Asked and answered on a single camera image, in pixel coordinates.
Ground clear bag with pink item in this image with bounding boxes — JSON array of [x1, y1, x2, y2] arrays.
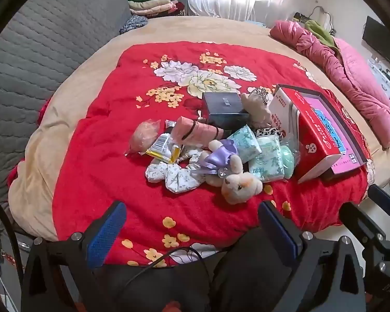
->
[[123, 119, 161, 157]]

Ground green cloth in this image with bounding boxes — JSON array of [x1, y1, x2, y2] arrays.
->
[[305, 19, 340, 53]]

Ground white floral scrunchie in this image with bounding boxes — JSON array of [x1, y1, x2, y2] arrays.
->
[[145, 148, 215, 196]]

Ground grey quilted cover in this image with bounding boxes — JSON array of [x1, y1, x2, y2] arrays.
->
[[0, 0, 132, 235]]

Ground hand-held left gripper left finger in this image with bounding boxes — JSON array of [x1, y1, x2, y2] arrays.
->
[[21, 201, 128, 312]]

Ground beige plush toy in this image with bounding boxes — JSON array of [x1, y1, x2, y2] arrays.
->
[[240, 88, 275, 130]]

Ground mint green item in wrapper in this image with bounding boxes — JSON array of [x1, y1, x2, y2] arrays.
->
[[278, 143, 300, 179]]

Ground thick black cable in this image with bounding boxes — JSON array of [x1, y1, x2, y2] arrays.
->
[[0, 187, 23, 267]]

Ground pink folded garment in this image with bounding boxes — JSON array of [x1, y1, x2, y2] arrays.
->
[[130, 6, 177, 17]]

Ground plush rabbit with purple bow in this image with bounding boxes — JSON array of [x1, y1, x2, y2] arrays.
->
[[200, 139, 264, 205]]

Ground thin black cable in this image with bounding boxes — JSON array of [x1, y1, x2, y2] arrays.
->
[[115, 246, 212, 300]]

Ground blue white knitted cloth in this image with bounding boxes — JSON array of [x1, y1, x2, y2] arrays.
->
[[120, 15, 149, 35]]

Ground leopard print scrunchie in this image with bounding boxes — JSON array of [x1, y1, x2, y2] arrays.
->
[[254, 127, 287, 140]]

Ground red floral blanket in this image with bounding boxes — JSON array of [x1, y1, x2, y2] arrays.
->
[[6, 41, 376, 267]]

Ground pink quilt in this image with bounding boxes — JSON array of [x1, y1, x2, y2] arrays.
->
[[270, 20, 390, 150]]

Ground beige bed sheet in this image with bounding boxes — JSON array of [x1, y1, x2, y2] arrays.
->
[[8, 16, 390, 241]]

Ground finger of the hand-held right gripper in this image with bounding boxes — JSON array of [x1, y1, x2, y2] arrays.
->
[[339, 201, 389, 251], [367, 184, 390, 217]]

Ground black flat screen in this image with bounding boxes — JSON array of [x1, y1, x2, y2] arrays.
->
[[362, 16, 390, 72]]

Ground pink rolled cloth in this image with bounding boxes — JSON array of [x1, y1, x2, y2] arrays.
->
[[175, 116, 228, 147]]

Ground white yellow taped packet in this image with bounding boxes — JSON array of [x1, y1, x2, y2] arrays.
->
[[146, 120, 186, 165]]

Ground person's dark trousers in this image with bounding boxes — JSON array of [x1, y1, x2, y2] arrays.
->
[[94, 224, 313, 312]]

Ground black square box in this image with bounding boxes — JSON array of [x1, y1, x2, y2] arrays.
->
[[202, 92, 250, 137]]

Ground green floral tissue pack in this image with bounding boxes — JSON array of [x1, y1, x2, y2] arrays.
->
[[229, 125, 262, 165], [249, 135, 287, 183]]

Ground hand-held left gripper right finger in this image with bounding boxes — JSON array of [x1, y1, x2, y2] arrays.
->
[[257, 200, 367, 312]]

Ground beige folded garment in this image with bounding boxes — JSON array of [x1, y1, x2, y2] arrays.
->
[[129, 0, 173, 10]]

